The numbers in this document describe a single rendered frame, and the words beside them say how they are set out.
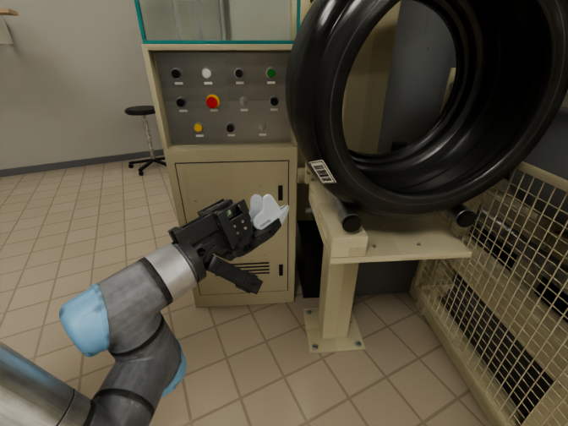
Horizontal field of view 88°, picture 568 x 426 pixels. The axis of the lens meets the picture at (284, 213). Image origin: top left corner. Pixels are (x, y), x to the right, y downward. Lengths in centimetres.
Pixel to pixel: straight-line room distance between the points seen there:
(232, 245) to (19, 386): 26
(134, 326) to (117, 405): 8
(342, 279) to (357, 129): 64
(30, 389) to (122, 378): 10
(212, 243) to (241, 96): 87
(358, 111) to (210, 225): 68
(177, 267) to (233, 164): 89
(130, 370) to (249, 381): 105
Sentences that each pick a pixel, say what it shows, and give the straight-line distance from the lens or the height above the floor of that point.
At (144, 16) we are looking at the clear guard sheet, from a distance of 128.
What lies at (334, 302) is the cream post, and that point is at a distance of 140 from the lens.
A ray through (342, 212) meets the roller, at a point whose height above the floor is 92.
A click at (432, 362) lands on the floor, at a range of 166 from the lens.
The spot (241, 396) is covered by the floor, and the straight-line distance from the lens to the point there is 144.
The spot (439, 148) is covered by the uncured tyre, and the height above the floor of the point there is 100.
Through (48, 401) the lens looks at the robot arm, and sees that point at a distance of 39.
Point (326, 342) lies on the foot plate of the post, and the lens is 157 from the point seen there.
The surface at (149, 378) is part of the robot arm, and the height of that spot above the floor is 89.
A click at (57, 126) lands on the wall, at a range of 430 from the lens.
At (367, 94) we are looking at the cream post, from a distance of 100.
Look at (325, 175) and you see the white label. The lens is 63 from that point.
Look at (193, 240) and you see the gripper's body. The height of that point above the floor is 102.
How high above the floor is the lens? 126
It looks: 29 degrees down
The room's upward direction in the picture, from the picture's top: straight up
